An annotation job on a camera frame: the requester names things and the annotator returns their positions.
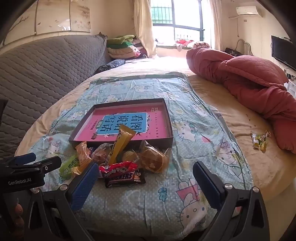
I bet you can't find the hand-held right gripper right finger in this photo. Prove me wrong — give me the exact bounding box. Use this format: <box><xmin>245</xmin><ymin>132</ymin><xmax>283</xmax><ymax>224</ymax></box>
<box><xmin>192</xmin><ymin>161</ymin><xmax>271</xmax><ymax>241</ymax></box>

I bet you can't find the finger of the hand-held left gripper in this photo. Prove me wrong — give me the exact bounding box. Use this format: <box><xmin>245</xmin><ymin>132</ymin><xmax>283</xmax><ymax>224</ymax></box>
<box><xmin>0</xmin><ymin>152</ymin><xmax>37</xmax><ymax>167</ymax></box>
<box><xmin>14</xmin><ymin>156</ymin><xmax>62</xmax><ymax>174</ymax></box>

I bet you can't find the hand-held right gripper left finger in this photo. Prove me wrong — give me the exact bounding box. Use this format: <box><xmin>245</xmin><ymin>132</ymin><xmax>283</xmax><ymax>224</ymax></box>
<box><xmin>25</xmin><ymin>162</ymin><xmax>101</xmax><ymax>241</ymax></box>

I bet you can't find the green snack packet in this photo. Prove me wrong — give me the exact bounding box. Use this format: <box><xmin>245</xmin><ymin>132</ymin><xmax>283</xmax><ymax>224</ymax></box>
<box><xmin>59</xmin><ymin>156</ymin><xmax>80</xmax><ymax>176</ymax></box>

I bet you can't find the orange snack packet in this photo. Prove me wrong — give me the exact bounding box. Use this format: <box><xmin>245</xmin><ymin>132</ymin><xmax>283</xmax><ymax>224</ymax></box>
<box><xmin>72</xmin><ymin>141</ymin><xmax>92</xmax><ymax>175</ymax></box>

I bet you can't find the clear brown cake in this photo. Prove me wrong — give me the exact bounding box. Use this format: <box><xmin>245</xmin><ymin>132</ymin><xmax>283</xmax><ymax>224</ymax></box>
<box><xmin>91</xmin><ymin>143</ymin><xmax>114</xmax><ymax>166</ymax></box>

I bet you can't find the red candy packet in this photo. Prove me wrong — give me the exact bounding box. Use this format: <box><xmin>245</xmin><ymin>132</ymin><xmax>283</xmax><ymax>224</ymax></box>
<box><xmin>99</xmin><ymin>161</ymin><xmax>138</xmax><ymax>178</ymax></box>

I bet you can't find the brown chocolate bar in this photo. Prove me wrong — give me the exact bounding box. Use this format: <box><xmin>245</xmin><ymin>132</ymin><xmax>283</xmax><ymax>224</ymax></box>
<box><xmin>105</xmin><ymin>171</ymin><xmax>147</xmax><ymax>189</ymax></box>

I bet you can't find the clear yellow pastry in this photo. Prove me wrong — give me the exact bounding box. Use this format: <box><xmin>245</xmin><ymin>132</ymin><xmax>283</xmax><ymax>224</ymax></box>
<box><xmin>121</xmin><ymin>149</ymin><xmax>141</xmax><ymax>164</ymax></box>

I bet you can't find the yellow snack bar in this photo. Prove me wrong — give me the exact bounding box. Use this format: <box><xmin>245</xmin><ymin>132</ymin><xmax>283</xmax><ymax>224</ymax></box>
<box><xmin>107</xmin><ymin>130</ymin><xmax>136</xmax><ymax>165</ymax></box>

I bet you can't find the clear round pastry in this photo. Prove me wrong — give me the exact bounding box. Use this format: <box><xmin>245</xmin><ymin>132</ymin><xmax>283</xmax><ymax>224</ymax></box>
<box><xmin>139</xmin><ymin>140</ymin><xmax>170</xmax><ymax>174</ymax></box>

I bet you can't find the grey shallow cardboard box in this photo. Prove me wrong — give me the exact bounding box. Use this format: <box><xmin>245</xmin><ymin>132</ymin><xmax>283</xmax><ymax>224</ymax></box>
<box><xmin>68</xmin><ymin>98</ymin><xmax>174</xmax><ymax>150</ymax></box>

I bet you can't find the person's left hand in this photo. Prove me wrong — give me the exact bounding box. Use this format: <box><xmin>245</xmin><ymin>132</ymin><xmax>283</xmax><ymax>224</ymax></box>
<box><xmin>13</xmin><ymin>202</ymin><xmax>25</xmax><ymax>234</ymax></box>

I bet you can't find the printed cartoon blanket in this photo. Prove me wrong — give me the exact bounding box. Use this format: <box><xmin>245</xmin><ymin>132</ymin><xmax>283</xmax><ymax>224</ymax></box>
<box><xmin>15</xmin><ymin>74</ymin><xmax>253</xmax><ymax>240</ymax></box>

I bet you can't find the green yellow candy packet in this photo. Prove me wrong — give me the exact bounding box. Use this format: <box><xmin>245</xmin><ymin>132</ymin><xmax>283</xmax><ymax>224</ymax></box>
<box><xmin>251</xmin><ymin>130</ymin><xmax>271</xmax><ymax>152</ymax></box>

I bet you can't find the beige bed sheet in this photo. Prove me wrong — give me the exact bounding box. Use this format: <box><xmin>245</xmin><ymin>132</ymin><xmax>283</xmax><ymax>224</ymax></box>
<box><xmin>14</xmin><ymin>56</ymin><xmax>296</xmax><ymax>209</ymax></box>

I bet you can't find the grey quilted headboard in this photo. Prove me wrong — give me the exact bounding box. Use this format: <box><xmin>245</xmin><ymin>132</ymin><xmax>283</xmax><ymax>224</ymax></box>
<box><xmin>0</xmin><ymin>34</ymin><xmax>108</xmax><ymax>160</ymax></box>

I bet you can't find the dark floral cushion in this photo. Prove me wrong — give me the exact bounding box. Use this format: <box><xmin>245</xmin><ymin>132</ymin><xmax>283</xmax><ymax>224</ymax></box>
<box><xmin>94</xmin><ymin>59</ymin><xmax>126</xmax><ymax>75</ymax></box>

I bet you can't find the red quilt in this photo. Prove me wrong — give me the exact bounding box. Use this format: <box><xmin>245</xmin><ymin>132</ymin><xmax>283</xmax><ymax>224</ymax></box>
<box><xmin>186</xmin><ymin>47</ymin><xmax>296</xmax><ymax>154</ymax></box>

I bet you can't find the cream folded quilt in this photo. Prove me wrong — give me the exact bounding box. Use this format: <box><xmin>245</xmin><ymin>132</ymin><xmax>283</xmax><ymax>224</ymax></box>
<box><xmin>107</xmin><ymin>45</ymin><xmax>141</xmax><ymax>60</ymax></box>

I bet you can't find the black device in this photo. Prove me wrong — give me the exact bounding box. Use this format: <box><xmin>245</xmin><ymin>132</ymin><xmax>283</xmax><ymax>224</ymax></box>
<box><xmin>224</xmin><ymin>47</ymin><xmax>243</xmax><ymax>56</ymax></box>

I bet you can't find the green folded blanket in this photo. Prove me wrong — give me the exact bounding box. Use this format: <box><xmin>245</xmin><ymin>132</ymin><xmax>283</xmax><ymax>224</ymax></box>
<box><xmin>107</xmin><ymin>35</ymin><xmax>137</xmax><ymax>45</ymax></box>

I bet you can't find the pile of clothes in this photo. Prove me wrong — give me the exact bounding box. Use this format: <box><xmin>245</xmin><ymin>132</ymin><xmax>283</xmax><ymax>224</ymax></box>
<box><xmin>174</xmin><ymin>39</ymin><xmax>211</xmax><ymax>51</ymax></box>

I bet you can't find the white floral wardrobe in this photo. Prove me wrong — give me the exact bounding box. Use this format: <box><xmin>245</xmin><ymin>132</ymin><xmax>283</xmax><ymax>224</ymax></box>
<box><xmin>5</xmin><ymin>0</ymin><xmax>92</xmax><ymax>44</ymax></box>

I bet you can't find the white metal chair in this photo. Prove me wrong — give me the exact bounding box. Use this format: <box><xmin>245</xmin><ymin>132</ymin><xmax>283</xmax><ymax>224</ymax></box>
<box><xmin>236</xmin><ymin>38</ymin><xmax>253</xmax><ymax>55</ymax></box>

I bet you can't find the black television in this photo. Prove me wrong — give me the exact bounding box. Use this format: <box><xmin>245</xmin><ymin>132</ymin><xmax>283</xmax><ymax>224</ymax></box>
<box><xmin>271</xmin><ymin>35</ymin><xmax>296</xmax><ymax>70</ymax></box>

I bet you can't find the cream curtain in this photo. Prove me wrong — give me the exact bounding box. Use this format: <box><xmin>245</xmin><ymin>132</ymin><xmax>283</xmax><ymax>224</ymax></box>
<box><xmin>133</xmin><ymin>0</ymin><xmax>158</xmax><ymax>58</ymax></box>
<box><xmin>209</xmin><ymin>0</ymin><xmax>222</xmax><ymax>50</ymax></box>

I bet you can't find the window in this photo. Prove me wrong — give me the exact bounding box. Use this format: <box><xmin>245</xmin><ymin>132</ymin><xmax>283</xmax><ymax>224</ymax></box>
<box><xmin>150</xmin><ymin>0</ymin><xmax>206</xmax><ymax>43</ymax></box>

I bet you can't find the white air conditioner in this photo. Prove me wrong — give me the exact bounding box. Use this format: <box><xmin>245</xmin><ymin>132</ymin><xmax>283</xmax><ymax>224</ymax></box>
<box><xmin>236</xmin><ymin>6</ymin><xmax>263</xmax><ymax>17</ymax></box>

